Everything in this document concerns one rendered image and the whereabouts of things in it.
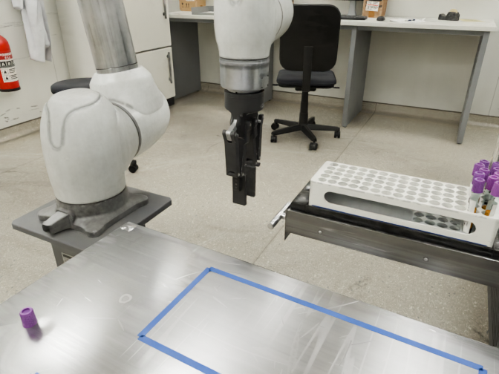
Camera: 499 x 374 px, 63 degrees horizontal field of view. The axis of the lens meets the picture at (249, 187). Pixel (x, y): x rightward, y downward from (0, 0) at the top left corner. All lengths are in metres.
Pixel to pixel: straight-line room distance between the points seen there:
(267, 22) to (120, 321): 0.51
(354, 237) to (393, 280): 1.23
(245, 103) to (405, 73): 3.58
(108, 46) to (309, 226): 0.62
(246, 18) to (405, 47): 3.58
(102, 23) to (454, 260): 0.85
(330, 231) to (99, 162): 0.48
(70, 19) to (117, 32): 3.08
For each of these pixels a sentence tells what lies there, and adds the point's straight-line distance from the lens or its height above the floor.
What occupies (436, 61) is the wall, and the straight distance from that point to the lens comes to 4.22.
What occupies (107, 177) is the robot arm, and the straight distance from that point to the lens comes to 0.91.
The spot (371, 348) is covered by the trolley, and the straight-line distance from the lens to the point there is 0.49.
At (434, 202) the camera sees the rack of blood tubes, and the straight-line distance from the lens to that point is 0.71.
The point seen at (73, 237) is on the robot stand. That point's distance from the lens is 0.93.
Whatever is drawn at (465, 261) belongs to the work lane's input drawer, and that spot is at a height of 0.79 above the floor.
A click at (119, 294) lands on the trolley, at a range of 0.56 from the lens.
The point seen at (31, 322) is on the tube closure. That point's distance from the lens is 0.55.
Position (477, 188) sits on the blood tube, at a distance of 0.68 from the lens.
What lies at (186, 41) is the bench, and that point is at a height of 0.59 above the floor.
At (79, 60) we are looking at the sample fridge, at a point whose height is 0.55.
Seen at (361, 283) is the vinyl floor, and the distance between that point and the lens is 1.88.
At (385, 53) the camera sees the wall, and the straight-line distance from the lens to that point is 4.26.
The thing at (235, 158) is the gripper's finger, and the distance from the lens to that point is 0.76.
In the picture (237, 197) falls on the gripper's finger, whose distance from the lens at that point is 0.83.
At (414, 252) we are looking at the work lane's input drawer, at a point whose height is 0.78.
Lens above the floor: 1.18
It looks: 27 degrees down
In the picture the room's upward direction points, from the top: straight up
